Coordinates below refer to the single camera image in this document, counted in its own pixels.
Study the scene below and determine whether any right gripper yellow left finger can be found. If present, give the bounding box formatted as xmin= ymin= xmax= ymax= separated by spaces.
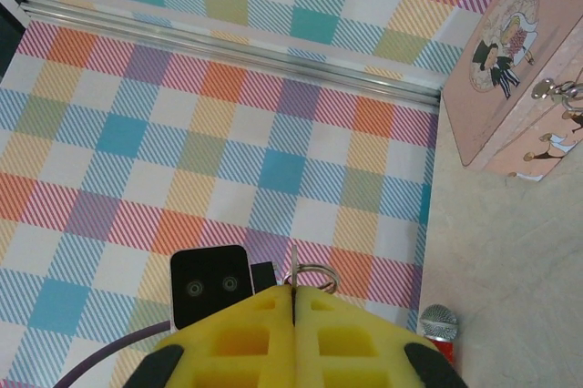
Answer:
xmin=128 ymin=284 xmax=297 ymax=388

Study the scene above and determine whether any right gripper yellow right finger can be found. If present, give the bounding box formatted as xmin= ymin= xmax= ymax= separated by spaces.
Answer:
xmin=294 ymin=286 xmax=471 ymax=388

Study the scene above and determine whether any silver key ring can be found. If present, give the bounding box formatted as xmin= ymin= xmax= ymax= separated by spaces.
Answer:
xmin=282 ymin=261 xmax=341 ymax=294

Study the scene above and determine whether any toy microphone silver red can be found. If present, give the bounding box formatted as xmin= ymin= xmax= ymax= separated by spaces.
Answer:
xmin=417 ymin=303 xmax=459 ymax=362

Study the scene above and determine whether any pink tin box with cartoon couple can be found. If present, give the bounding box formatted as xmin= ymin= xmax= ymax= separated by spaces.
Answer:
xmin=441 ymin=0 xmax=583 ymax=182

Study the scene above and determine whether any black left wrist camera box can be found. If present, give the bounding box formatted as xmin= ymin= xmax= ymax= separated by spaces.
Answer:
xmin=169 ymin=244 xmax=252 ymax=332

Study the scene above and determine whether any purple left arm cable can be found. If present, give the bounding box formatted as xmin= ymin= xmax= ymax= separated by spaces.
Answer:
xmin=53 ymin=320 xmax=173 ymax=388

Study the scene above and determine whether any aluminium corner post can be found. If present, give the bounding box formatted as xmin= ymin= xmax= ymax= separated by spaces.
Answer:
xmin=18 ymin=0 xmax=442 ymax=107

